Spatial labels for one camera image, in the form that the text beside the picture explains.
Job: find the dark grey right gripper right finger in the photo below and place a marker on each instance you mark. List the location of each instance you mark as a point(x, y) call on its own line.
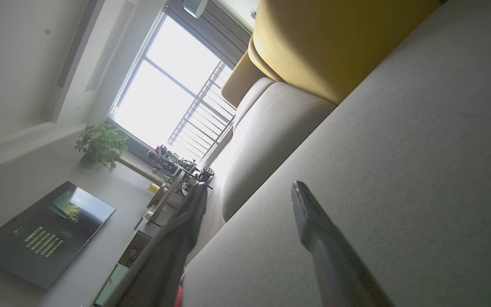
point(335, 264)

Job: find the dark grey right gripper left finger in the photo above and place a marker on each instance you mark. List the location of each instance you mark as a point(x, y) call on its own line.
point(173, 256)

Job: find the low white shelf unit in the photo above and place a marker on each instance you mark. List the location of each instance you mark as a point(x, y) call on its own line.
point(122, 264)

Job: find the dark metal side table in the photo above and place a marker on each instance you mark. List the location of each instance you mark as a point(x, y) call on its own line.
point(166, 198)

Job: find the yellow jar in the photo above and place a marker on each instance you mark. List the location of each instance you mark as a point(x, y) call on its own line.
point(154, 188)

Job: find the tall beige plant stand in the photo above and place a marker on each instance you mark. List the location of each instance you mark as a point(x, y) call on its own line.
point(139, 169)

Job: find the dark grey parked robot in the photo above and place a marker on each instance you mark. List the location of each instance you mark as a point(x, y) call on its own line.
point(173, 162)

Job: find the large grey sofa seat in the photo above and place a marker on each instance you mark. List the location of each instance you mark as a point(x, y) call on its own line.
point(399, 170)

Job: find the flat screen television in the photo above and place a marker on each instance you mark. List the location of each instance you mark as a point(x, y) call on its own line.
point(45, 234)

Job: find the green potted plant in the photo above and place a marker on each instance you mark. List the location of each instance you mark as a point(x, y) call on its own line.
point(100, 143)

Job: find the grey sofa seat cushion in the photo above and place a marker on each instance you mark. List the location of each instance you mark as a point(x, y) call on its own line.
point(252, 94)
point(271, 140)

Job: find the metal balcony railing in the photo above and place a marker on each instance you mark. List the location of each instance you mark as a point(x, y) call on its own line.
point(207, 115)

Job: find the large bright window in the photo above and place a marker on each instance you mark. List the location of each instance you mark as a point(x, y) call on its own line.
point(160, 94)

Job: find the tan sofa backrest cushion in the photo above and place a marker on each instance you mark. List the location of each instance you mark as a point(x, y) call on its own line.
point(239, 83)

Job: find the small yellow backrest cushion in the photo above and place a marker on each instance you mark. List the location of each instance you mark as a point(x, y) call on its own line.
point(262, 64)

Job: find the large yellow backrest cushion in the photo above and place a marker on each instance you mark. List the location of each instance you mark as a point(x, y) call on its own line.
point(335, 42)

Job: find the grey curtain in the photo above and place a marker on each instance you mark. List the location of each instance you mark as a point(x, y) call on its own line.
point(220, 30)

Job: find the dark ceiling air vent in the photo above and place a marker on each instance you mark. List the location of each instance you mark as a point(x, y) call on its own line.
point(75, 47)

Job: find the white rounded fixture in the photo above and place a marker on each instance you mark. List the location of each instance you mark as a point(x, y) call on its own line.
point(194, 6)

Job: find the wall socket with plug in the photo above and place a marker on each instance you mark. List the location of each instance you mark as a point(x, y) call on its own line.
point(253, 13)

